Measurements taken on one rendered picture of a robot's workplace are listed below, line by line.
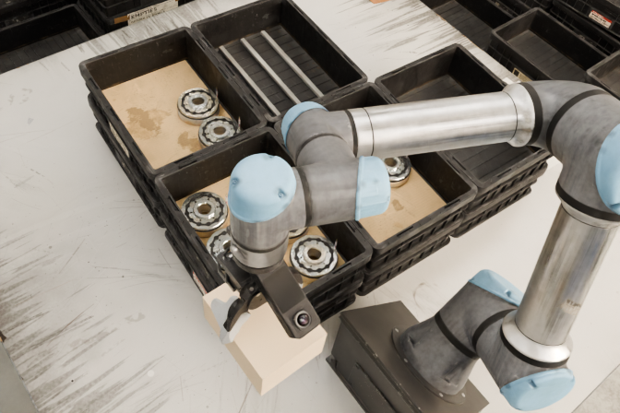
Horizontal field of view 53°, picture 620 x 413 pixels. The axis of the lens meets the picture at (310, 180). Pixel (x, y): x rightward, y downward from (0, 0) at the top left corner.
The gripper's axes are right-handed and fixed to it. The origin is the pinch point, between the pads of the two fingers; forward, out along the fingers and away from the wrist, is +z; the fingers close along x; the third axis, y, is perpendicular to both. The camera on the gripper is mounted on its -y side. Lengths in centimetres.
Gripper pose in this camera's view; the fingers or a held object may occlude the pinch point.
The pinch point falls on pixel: (264, 321)
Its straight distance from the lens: 100.0
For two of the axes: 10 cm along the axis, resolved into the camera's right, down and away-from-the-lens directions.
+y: -6.1, -6.6, 4.3
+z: -0.9, 6.0, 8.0
